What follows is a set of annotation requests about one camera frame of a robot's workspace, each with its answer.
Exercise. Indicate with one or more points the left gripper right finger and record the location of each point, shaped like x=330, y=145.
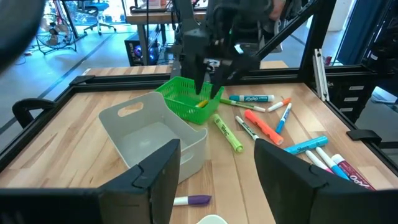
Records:
x=286, y=186

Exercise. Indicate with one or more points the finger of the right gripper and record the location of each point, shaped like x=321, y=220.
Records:
x=220, y=79
x=199, y=76

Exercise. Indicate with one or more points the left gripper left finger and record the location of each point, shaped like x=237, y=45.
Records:
x=155, y=186

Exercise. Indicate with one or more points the green mesh basket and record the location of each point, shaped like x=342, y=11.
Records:
x=180, y=93

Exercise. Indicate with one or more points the yellow-orange thin marker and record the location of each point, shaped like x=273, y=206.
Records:
x=202, y=103

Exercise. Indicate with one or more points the light green thin marker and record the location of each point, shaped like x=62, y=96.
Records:
x=242, y=105

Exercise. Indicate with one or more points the purple cap thin marker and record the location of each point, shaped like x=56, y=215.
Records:
x=192, y=200

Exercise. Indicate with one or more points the pink cap thin marker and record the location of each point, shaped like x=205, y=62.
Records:
x=317, y=160

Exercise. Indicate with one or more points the light blue Sharpie highlighter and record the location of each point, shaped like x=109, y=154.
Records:
x=306, y=145

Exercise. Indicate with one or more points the grey plastic bin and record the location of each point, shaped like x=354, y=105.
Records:
x=149, y=140

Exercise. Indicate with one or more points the light blue cap thin marker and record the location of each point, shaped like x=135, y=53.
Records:
x=332, y=163

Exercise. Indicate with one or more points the light green highlighter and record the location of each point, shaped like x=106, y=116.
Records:
x=228, y=132

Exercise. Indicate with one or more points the green Expo marker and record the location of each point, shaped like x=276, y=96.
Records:
x=247, y=127

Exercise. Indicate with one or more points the orange highlighter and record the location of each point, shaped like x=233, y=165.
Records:
x=263, y=127

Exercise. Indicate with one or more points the orange cap thin marker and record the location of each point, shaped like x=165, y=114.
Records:
x=279, y=104

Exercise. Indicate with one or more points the red Expo marker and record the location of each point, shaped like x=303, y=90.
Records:
x=353, y=172

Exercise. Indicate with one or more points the teal Expo marker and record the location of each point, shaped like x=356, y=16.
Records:
x=252, y=98

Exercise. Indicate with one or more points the wooden desk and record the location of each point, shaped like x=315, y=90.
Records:
x=155, y=18

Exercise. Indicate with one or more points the black computer tower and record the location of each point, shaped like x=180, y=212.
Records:
x=140, y=51

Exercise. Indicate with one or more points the person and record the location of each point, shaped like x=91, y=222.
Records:
x=278, y=9

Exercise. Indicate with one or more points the silver aluminium extrusion bars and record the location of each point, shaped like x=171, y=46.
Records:
x=320, y=74

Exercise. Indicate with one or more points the blue office chair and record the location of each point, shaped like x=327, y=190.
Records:
x=98, y=15

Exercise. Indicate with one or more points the black drawer cabinet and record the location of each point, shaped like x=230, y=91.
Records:
x=351, y=96

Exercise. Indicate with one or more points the black floor fan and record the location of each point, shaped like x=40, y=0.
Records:
x=56, y=34

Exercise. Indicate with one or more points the blue partition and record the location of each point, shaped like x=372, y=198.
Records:
x=357, y=31

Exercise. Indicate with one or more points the black aluminium table frame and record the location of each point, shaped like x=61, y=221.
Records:
x=124, y=83

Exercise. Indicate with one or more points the black frame bracket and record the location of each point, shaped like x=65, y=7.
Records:
x=363, y=136

